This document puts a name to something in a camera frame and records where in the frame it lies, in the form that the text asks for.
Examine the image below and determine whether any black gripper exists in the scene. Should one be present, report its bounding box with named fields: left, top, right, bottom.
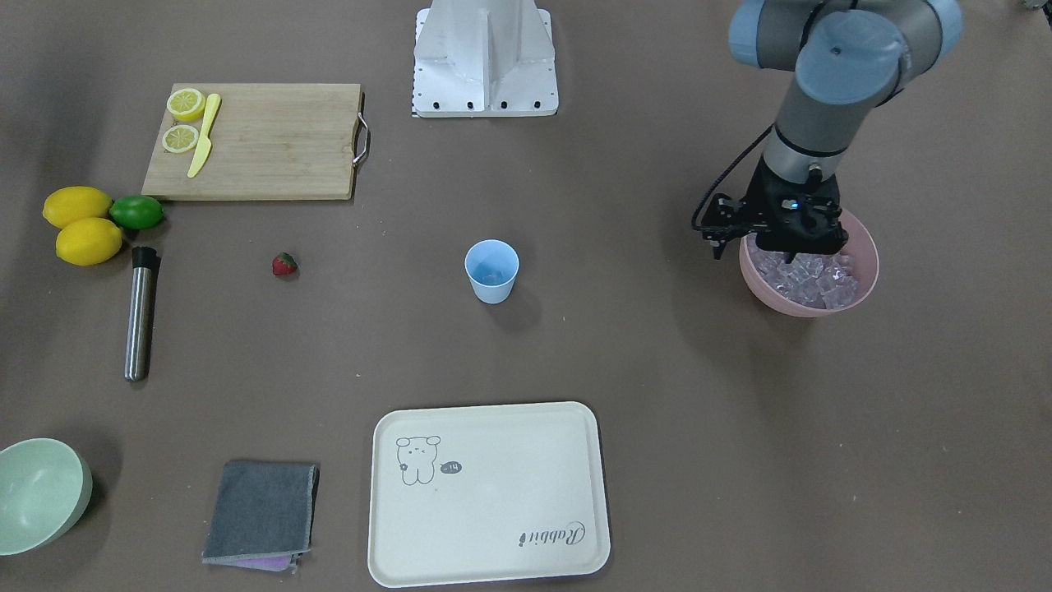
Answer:
left=700, top=160, right=849, bottom=259

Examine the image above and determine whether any light blue plastic cup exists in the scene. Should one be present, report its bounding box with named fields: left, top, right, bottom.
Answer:
left=464, top=239, right=519, bottom=306

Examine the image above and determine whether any red strawberry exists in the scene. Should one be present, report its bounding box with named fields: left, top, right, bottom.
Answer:
left=270, top=252, right=299, bottom=277

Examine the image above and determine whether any steel muddler black tip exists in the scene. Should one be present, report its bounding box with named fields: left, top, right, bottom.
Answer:
left=123, top=246, right=160, bottom=382

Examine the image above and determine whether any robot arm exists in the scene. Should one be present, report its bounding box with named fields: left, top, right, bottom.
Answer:
left=691, top=1, right=963, bottom=259

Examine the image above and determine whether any clear ice cubes pile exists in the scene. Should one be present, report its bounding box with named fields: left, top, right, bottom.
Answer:
left=749, top=250, right=861, bottom=310

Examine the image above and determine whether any pink bowl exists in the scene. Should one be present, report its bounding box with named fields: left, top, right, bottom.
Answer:
left=739, top=210, right=879, bottom=318

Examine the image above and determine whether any beige rabbit tray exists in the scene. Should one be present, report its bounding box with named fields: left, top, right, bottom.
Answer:
left=367, top=401, right=611, bottom=589

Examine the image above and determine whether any bamboo cutting board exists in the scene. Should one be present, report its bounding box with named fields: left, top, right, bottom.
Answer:
left=141, top=82, right=369, bottom=202

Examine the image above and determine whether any yellow plastic knife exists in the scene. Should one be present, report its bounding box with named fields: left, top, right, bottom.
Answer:
left=187, top=93, right=222, bottom=178

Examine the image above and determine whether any folded grey cloth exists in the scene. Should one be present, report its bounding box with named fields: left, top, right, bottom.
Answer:
left=201, top=460, right=318, bottom=573

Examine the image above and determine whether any lemon slice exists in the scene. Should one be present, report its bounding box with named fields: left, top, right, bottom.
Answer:
left=161, top=124, right=200, bottom=154
left=166, top=87, right=206, bottom=123

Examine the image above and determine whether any green lime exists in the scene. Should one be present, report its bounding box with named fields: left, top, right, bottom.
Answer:
left=108, top=195, right=165, bottom=231

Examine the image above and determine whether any yellow lemon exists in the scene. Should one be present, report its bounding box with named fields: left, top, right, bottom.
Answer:
left=55, top=217, right=123, bottom=266
left=41, top=185, right=113, bottom=229

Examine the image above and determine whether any mint green bowl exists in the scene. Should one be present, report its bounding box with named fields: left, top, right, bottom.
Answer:
left=1, top=437, right=94, bottom=556

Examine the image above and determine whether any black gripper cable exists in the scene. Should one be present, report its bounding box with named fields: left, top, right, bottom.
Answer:
left=691, top=123, right=777, bottom=233

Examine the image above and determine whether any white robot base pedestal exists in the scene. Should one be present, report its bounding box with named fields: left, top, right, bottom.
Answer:
left=411, top=1, right=560, bottom=118

